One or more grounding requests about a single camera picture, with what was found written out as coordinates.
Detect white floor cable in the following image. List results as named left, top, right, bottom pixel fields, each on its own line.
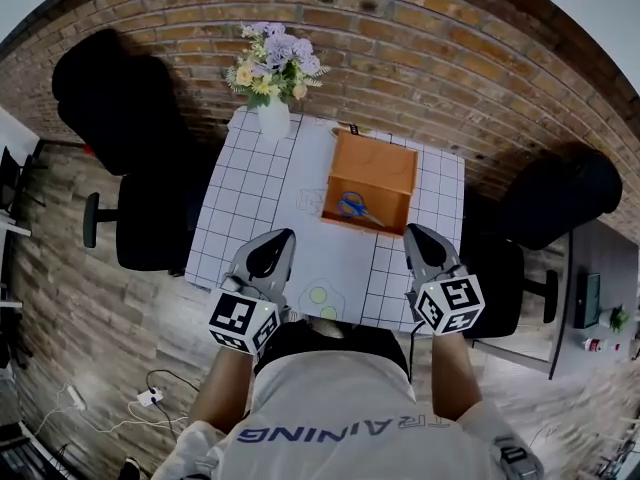
left=28, top=399, right=189, bottom=435

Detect person's left forearm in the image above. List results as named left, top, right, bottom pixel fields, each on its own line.
left=188, top=348, right=259, bottom=430

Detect white vase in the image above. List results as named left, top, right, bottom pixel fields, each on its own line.
left=255, top=98, right=292, bottom=142

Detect short white power strip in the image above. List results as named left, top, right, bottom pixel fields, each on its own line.
left=135, top=388, right=165, bottom=409

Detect person's black trousers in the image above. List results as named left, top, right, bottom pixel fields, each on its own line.
left=253, top=317, right=412, bottom=385

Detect person's right forearm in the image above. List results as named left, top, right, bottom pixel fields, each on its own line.
left=429, top=331, right=484, bottom=425

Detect white desk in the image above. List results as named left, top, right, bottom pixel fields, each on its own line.
left=0, top=211, right=32, bottom=240

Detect purple and yellow flower bouquet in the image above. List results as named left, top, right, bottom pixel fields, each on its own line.
left=225, top=20, right=332, bottom=110

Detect orange wooden box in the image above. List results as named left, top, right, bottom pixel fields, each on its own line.
left=319, top=128, right=421, bottom=240

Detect small black chair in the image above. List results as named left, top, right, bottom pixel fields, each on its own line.
left=0, top=146, right=49, bottom=215

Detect grey shoulder strap with buckle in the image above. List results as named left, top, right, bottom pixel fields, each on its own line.
left=491, top=436, right=547, bottom=480

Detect white bottle with red label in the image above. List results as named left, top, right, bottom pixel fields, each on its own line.
left=581, top=336, right=622, bottom=354

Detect black rectangular box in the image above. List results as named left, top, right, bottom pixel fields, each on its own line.
left=572, top=270, right=602, bottom=331

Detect blue-handled scissors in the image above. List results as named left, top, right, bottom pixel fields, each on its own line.
left=335, top=190, right=387, bottom=228

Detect person's white printed shirt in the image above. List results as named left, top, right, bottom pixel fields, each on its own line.
left=158, top=349, right=547, bottom=480

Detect wide black office chair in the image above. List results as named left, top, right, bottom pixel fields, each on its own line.
left=458, top=142, right=624, bottom=340

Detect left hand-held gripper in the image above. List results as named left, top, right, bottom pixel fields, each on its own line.
left=208, top=227, right=297, bottom=363

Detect dark grey desk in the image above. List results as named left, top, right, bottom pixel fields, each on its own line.
left=546, top=217, right=640, bottom=382

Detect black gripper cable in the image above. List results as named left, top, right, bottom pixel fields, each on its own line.
left=406, top=319, right=427, bottom=385

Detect small green plant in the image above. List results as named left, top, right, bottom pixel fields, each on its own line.
left=608, top=304, right=633, bottom=335

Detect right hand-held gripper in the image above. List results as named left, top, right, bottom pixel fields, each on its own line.
left=402, top=222, right=488, bottom=338

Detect tall black office chair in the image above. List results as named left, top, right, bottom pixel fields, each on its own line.
left=50, top=27, right=217, bottom=275

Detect long white power strip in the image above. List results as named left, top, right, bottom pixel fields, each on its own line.
left=65, top=383, right=88, bottom=412

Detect table with white checked cloth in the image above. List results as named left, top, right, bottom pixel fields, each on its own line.
left=184, top=106, right=468, bottom=337

